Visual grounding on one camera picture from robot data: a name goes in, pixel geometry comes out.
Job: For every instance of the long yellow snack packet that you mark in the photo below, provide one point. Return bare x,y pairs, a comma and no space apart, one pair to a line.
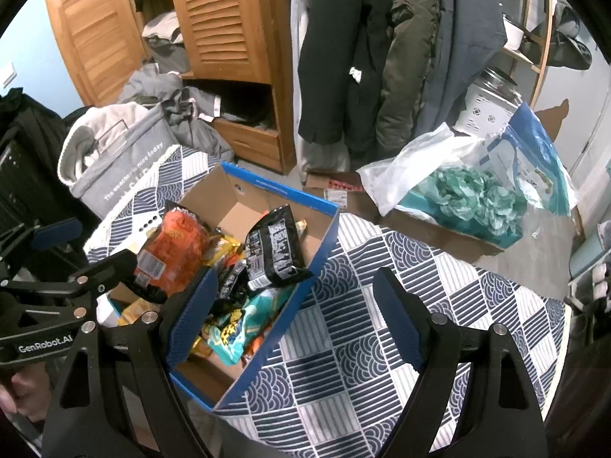
222,248

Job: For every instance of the box of teal items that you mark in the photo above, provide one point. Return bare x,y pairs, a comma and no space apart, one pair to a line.
429,234

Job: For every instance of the wooden louvre wardrobe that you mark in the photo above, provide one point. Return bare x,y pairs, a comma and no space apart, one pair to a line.
224,19

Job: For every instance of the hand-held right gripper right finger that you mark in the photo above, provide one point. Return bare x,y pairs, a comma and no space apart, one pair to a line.
396,315

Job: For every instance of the white clothes bundle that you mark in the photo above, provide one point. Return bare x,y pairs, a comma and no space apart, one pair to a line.
95,129

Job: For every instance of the grey-blue hanging coat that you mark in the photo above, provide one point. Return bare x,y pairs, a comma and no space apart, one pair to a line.
463,33

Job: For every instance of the white pot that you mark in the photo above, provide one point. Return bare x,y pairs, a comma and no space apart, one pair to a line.
513,33

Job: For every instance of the wooden shelf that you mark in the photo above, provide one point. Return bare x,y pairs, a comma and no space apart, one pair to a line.
546,33

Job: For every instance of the olive hanging jacket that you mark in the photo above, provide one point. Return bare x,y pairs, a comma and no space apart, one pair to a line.
410,57

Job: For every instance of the pile of grey clothes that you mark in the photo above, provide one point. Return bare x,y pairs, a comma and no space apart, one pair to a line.
157,86

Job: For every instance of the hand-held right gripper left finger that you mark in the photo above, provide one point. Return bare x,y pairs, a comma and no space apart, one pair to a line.
195,315

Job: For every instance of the white tin container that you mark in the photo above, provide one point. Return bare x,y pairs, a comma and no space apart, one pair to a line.
482,109

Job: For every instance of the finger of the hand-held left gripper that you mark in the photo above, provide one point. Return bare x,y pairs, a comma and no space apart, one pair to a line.
59,233
119,272

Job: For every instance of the shoe rack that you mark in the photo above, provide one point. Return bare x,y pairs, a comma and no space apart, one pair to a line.
587,257

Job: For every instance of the black snack packet white print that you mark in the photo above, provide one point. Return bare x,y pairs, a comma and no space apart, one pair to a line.
272,248

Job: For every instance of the white door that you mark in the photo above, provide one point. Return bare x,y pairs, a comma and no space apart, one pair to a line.
594,143

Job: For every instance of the teal snack packet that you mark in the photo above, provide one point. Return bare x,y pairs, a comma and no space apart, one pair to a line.
257,310

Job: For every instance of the grey hanging bag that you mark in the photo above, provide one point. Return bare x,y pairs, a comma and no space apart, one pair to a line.
568,43

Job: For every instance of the white hanging shirt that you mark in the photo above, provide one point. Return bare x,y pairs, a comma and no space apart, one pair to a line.
298,9

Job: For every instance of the blue and white plastic bag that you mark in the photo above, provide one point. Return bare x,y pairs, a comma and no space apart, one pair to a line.
525,162

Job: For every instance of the person's left hand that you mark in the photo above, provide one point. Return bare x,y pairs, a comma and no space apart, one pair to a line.
26,389

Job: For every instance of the gold snack packet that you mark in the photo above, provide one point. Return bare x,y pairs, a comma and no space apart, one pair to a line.
133,313

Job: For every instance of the grey fabric laundry basket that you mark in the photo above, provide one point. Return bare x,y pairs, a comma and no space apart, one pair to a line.
129,167

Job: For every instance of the blue cardboard box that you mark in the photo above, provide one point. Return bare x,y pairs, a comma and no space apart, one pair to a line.
286,358

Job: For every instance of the black hanging coat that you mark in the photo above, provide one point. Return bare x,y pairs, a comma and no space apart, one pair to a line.
334,57

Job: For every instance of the group of shoes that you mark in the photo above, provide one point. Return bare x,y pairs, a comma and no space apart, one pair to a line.
602,272

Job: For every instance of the navy patterned tablecloth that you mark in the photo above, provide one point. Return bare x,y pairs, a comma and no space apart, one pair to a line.
363,358

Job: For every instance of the large orange and black snack bag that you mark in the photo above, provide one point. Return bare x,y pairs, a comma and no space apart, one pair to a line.
176,248

